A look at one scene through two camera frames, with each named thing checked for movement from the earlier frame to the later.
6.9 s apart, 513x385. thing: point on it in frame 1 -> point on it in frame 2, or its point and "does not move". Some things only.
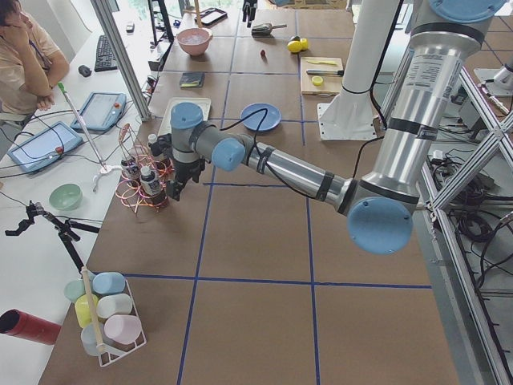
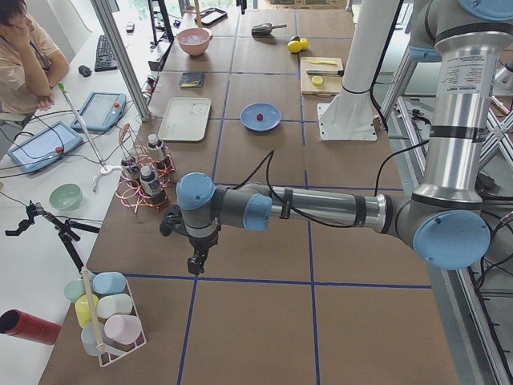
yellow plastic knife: x=328 y=62 does not move
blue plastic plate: x=272 y=120 does not move
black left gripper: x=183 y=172 -> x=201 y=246
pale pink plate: x=123 y=329 does not move
